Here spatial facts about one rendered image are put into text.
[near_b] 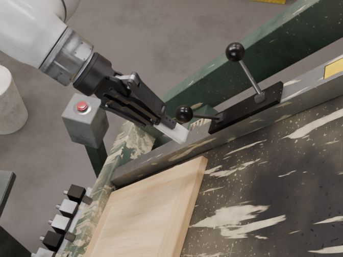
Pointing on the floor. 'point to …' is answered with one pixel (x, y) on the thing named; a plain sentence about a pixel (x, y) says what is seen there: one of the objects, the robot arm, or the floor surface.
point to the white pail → (10, 104)
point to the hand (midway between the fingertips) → (171, 128)
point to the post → (97, 157)
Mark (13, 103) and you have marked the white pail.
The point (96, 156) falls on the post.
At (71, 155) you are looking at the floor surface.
